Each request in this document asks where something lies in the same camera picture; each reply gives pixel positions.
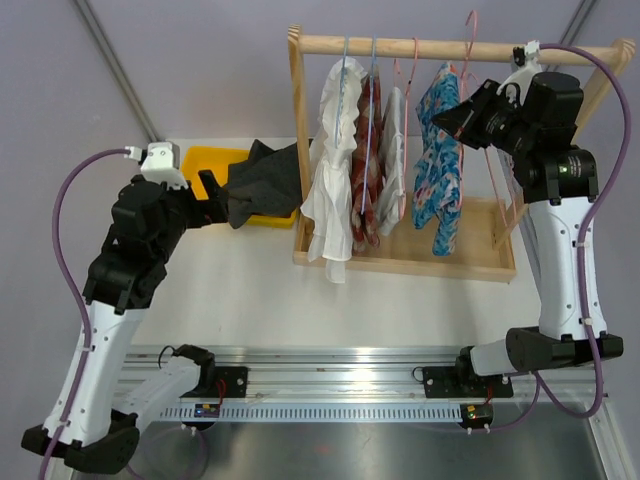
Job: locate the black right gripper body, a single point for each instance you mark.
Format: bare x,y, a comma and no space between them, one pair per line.
496,122

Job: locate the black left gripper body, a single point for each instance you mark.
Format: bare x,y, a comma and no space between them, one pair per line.
195,212

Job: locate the blue floral skirt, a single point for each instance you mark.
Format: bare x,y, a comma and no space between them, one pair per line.
437,187

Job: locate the grey polka dot skirt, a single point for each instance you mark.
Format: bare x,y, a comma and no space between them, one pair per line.
267,183

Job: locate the pink wire hanger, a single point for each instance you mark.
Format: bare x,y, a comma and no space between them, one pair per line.
472,22
406,100
508,195

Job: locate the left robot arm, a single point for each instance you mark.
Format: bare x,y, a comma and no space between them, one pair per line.
87,429

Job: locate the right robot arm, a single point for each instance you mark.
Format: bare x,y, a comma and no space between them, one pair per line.
536,126

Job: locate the red plaid skirt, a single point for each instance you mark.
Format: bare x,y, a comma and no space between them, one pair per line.
365,228

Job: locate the white ruffled skirt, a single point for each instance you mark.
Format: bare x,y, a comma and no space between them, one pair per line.
329,201

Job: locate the yellow plastic tray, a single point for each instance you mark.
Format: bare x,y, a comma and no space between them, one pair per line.
218,160

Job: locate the wooden clothes rack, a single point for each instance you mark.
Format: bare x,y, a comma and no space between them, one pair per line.
407,250

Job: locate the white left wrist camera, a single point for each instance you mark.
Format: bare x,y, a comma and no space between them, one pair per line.
159,163

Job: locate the aluminium frame post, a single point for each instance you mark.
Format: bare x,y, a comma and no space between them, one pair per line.
102,43
578,21

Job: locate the aluminium mounting rail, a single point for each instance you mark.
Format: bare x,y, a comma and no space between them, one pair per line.
357,386

